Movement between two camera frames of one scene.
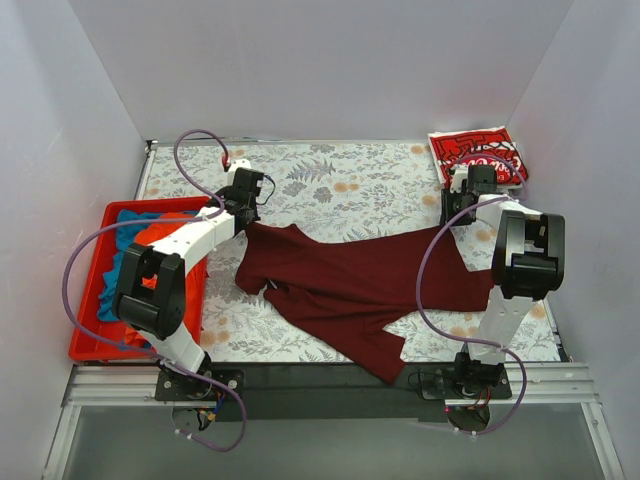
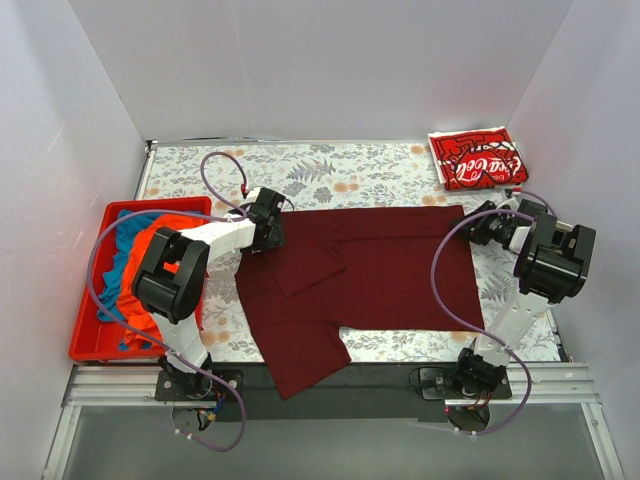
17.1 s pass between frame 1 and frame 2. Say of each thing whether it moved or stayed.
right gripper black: moved
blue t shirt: stayed
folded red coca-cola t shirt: stayed
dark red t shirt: moved
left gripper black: moved
